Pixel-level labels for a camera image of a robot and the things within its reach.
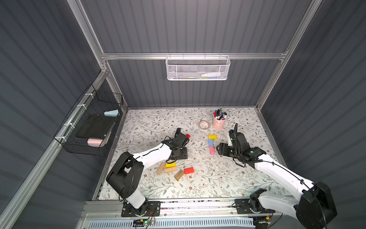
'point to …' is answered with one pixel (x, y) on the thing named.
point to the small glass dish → (204, 124)
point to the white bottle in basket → (211, 74)
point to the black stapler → (177, 131)
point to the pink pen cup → (218, 124)
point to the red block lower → (189, 170)
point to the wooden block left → (160, 168)
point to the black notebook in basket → (96, 126)
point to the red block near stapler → (188, 136)
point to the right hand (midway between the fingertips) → (220, 149)
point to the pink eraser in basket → (94, 142)
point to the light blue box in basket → (114, 113)
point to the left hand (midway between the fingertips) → (186, 157)
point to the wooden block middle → (170, 169)
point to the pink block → (212, 150)
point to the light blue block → (210, 142)
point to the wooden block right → (179, 174)
